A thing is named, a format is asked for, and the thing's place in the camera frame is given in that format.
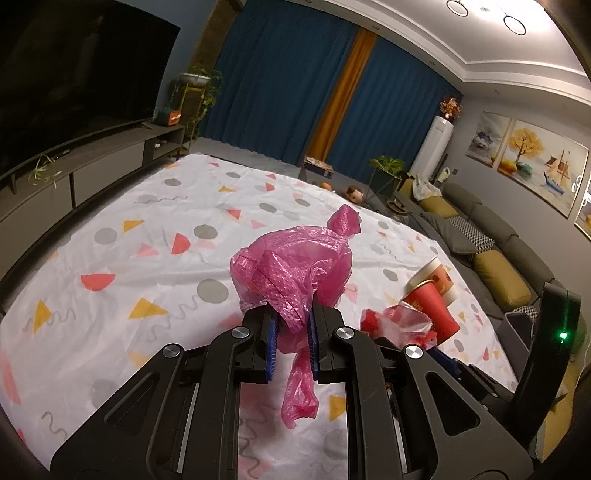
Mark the small grey landscape painting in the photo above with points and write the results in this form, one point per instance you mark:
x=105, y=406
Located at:
x=488, y=139

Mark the sailboat tree painting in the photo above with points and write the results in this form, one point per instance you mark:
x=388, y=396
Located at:
x=546, y=163

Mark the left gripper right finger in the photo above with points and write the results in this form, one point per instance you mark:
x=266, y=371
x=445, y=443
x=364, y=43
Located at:
x=407, y=417

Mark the dark coffee table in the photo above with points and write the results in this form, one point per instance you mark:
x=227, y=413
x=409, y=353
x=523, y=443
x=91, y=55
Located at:
x=341, y=184

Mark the red paper cup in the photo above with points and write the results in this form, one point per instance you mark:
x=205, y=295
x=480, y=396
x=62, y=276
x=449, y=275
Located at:
x=426, y=298

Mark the dark grey trash bin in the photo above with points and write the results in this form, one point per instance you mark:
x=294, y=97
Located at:
x=516, y=334

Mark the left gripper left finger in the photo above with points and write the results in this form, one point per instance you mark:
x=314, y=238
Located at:
x=177, y=417

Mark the purple sky painting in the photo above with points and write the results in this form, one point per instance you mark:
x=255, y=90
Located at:
x=583, y=217

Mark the red plastic wrapper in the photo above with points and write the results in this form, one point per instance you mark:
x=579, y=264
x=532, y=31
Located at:
x=402, y=325

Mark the blue curtain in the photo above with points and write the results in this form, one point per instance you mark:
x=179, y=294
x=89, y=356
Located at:
x=279, y=64

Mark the white patterned tablecloth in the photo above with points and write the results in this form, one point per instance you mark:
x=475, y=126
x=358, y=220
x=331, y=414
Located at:
x=153, y=268

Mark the plant on tall stand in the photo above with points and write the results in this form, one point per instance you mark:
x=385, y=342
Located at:
x=194, y=94

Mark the white standing air conditioner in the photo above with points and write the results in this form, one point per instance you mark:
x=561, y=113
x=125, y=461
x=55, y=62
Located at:
x=432, y=149

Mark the artificial flower bouquet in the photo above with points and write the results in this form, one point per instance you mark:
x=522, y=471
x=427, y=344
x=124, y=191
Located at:
x=450, y=108

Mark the mustard yellow cushion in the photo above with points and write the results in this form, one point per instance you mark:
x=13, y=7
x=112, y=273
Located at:
x=503, y=281

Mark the grey sectional sofa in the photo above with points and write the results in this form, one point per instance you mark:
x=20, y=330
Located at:
x=464, y=227

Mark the pink plastic bag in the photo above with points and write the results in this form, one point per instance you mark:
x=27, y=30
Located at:
x=289, y=269

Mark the orange curtain strip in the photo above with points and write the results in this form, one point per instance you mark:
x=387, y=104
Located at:
x=342, y=96

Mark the pink white paper cup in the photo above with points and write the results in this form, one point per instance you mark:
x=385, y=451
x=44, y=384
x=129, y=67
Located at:
x=435, y=271

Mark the potted green plant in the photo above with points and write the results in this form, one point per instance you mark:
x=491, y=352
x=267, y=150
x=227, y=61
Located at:
x=387, y=175

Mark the grey TV cabinet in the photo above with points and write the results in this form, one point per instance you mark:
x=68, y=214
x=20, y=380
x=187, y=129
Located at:
x=34, y=204

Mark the black television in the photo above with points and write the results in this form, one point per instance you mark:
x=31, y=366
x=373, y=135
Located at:
x=74, y=69

